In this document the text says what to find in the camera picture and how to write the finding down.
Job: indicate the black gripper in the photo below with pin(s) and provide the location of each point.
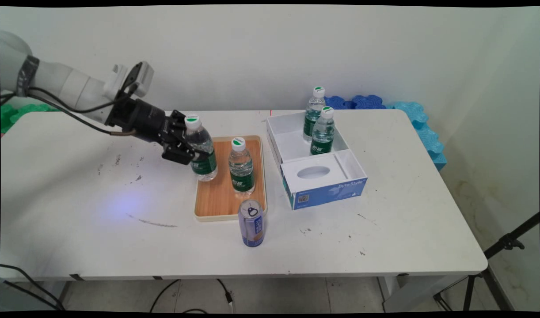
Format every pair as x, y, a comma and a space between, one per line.
142, 120

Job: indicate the water bottle green label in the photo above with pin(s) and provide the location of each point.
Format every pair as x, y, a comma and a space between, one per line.
241, 170
313, 112
201, 150
323, 132

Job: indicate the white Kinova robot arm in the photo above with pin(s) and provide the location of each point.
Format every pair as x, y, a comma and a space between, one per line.
66, 84

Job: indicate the wooden tray cream rim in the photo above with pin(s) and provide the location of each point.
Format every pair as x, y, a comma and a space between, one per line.
217, 194

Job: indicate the blue drink can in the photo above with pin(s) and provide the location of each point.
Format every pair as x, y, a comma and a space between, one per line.
252, 225

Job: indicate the white cardboard box blue print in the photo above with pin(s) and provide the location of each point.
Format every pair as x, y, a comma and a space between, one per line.
323, 181

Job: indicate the green foam mat tile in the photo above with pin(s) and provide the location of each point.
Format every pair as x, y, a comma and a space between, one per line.
22, 114

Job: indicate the light blue foam mat tile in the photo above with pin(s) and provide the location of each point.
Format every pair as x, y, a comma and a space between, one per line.
411, 112
431, 145

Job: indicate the white table leg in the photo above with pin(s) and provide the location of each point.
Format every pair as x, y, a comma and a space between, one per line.
411, 293

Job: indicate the black tripod stand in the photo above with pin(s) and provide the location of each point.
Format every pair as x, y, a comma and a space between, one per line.
504, 243

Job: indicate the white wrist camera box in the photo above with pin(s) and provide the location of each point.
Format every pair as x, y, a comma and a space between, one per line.
142, 77

